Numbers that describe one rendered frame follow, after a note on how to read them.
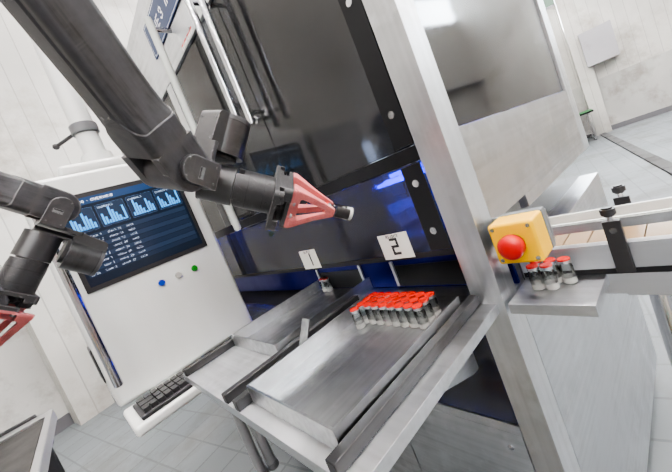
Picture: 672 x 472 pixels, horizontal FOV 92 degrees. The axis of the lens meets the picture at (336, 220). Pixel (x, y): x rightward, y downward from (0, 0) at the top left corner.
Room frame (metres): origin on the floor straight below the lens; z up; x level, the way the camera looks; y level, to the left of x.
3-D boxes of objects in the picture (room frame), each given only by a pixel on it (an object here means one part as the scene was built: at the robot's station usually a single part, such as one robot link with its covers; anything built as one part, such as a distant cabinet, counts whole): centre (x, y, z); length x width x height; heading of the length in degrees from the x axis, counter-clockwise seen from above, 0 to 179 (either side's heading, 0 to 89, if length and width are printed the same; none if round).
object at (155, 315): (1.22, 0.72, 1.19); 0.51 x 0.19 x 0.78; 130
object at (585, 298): (0.56, -0.33, 0.87); 0.14 x 0.13 x 0.02; 130
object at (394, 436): (0.74, 0.13, 0.87); 0.70 x 0.48 x 0.02; 40
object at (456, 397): (1.38, 0.45, 0.73); 1.98 x 0.01 x 0.25; 40
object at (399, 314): (0.66, -0.03, 0.90); 0.18 x 0.02 x 0.05; 40
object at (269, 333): (0.92, 0.19, 0.90); 0.34 x 0.26 x 0.04; 130
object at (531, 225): (0.55, -0.29, 1.00); 0.08 x 0.07 x 0.07; 130
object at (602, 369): (1.68, 0.06, 0.44); 2.06 x 1.00 x 0.88; 40
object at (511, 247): (0.52, -0.25, 0.99); 0.04 x 0.04 x 0.04; 40
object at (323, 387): (0.59, 0.05, 0.90); 0.34 x 0.26 x 0.04; 130
